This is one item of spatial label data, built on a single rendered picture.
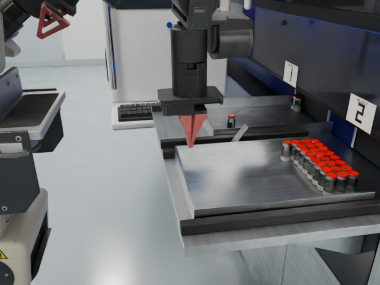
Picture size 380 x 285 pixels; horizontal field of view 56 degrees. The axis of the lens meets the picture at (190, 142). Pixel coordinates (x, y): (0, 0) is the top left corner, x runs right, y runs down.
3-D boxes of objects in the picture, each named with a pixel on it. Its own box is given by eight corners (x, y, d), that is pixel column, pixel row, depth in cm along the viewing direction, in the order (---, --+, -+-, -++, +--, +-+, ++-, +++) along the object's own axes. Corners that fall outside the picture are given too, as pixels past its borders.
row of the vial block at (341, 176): (305, 155, 86) (307, 138, 85) (346, 196, 70) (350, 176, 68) (296, 156, 86) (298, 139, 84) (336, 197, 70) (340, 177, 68)
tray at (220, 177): (307, 149, 91) (309, 135, 89) (371, 207, 67) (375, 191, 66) (175, 159, 85) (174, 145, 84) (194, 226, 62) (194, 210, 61)
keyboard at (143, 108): (215, 103, 148) (215, 97, 147) (225, 114, 135) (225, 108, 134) (117, 109, 140) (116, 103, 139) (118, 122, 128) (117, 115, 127)
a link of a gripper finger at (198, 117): (207, 154, 61) (207, 102, 57) (165, 158, 60) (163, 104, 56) (199, 137, 67) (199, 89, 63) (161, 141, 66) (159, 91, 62)
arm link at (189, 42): (165, 19, 56) (176, 23, 51) (206, 17, 58) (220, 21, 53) (167, 63, 59) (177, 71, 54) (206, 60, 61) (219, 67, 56)
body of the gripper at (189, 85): (224, 107, 58) (225, 62, 55) (160, 112, 56) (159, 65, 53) (214, 95, 63) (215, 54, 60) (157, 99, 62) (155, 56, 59)
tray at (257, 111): (291, 104, 123) (292, 94, 121) (331, 133, 100) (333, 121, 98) (194, 109, 118) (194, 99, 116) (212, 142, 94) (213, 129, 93)
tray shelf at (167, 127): (285, 104, 128) (285, 99, 127) (441, 225, 66) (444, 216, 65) (151, 112, 121) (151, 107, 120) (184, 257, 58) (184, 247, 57)
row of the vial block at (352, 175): (314, 155, 87) (316, 138, 85) (357, 195, 71) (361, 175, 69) (305, 155, 86) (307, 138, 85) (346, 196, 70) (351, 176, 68)
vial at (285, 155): (287, 157, 86) (289, 139, 84) (291, 161, 84) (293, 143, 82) (279, 158, 85) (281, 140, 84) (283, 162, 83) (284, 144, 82)
